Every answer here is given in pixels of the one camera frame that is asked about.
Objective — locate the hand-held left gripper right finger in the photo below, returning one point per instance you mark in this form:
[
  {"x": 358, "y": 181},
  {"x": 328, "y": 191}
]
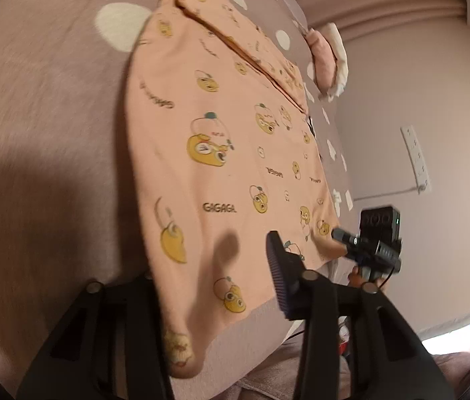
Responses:
[{"x": 281, "y": 275}]

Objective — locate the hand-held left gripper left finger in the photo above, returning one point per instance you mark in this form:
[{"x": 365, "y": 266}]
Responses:
[{"x": 128, "y": 304}]

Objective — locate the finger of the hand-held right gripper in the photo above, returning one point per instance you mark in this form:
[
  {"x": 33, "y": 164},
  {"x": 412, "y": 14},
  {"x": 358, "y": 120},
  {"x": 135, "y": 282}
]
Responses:
[{"x": 345, "y": 237}]

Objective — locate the peach duck print garment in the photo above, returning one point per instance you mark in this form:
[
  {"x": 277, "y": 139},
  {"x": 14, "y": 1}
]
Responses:
[{"x": 201, "y": 166}]

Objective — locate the person's right hand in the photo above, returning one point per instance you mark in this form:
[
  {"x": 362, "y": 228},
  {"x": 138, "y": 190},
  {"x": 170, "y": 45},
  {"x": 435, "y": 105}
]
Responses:
[{"x": 356, "y": 278}]

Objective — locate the pink and white pillow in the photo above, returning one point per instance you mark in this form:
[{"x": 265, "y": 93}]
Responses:
[{"x": 339, "y": 58}]

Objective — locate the pink folded garment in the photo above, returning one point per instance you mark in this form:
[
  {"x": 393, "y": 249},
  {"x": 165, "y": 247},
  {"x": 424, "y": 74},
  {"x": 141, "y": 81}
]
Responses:
[{"x": 322, "y": 58}]

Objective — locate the mauve polka dot bed sheet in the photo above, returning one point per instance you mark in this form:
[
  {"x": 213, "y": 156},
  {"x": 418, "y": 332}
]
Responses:
[{"x": 43, "y": 133}]

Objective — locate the pink curtain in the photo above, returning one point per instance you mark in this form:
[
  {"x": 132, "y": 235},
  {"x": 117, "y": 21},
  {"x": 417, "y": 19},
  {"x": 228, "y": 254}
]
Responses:
[{"x": 385, "y": 0}]

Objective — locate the white wall power strip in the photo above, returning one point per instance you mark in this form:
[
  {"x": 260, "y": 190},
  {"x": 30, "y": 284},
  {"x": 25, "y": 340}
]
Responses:
[{"x": 416, "y": 158}]

